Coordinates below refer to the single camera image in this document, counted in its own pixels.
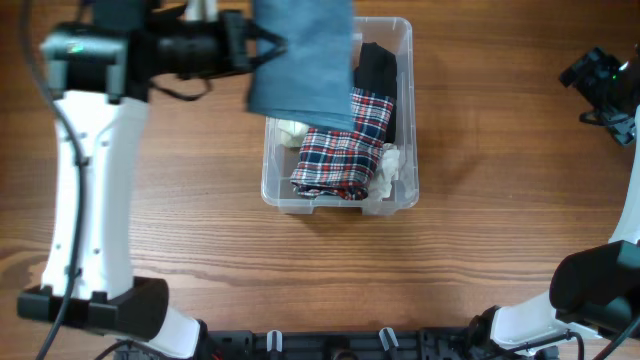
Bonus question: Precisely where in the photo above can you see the cream cloth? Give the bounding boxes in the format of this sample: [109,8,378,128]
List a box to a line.
[278,119,309,148]

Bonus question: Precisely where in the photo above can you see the black garment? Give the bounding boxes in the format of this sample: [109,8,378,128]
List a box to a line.
[353,42,398,143]

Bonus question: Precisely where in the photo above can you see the clear plastic storage bin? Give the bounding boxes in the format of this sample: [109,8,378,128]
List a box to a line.
[261,16,420,216]

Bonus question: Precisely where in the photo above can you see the white printed t-shirt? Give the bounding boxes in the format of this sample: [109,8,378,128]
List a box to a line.
[368,143,400,201]

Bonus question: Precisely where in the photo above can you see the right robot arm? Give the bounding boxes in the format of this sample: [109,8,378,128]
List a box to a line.
[247,169,639,360]

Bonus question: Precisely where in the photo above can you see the plaid flannel cloth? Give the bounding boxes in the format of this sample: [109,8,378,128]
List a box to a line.
[290,88,395,201]

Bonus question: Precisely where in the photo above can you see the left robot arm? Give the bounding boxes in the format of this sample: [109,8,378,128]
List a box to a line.
[17,1,287,359]

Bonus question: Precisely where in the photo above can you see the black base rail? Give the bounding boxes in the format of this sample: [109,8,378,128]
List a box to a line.
[193,328,523,360]

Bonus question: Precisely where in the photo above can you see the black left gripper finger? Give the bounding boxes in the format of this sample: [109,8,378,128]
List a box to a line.
[249,42,288,70]
[247,22,287,45]

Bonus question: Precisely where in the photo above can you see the blue denim jeans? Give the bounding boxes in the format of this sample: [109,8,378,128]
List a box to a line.
[247,0,354,131]

